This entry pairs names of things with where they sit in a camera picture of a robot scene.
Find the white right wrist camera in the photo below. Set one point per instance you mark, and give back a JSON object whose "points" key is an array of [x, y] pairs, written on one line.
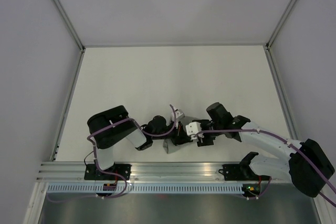
{"points": [[193, 130]]}

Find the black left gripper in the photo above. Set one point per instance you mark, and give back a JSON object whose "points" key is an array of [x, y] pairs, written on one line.
{"points": [[180, 137]]}

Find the aluminium front rail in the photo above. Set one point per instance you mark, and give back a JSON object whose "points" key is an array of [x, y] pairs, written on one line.
{"points": [[147, 172]]}

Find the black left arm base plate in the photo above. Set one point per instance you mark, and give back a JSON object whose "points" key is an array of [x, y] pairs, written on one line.
{"points": [[113, 173]]}

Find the white slotted cable duct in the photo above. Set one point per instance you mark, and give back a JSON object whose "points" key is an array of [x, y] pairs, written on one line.
{"points": [[147, 188]]}

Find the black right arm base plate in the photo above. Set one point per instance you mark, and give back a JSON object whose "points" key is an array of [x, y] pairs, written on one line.
{"points": [[236, 172]]}

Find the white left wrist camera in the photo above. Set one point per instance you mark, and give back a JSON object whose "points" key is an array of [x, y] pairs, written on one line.
{"points": [[177, 115]]}

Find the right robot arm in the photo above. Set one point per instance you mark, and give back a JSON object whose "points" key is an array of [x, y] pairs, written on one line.
{"points": [[304, 164]]}

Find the right aluminium frame post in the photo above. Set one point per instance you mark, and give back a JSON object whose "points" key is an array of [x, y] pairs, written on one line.
{"points": [[284, 16]]}

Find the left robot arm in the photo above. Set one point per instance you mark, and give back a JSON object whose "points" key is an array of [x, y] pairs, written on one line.
{"points": [[111, 126]]}

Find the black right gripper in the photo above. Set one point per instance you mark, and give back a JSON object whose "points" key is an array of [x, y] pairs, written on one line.
{"points": [[206, 141]]}

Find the grey cloth napkin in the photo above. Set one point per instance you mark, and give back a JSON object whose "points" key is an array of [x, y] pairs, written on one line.
{"points": [[172, 149]]}

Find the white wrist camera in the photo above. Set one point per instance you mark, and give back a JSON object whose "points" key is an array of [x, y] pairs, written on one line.
{"points": [[177, 115], [193, 130]]}

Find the aluminium frame post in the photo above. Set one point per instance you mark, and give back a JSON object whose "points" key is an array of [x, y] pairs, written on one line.
{"points": [[284, 16], [68, 24]]}

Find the left aluminium frame post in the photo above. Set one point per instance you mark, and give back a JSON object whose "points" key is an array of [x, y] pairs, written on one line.
{"points": [[68, 24]]}

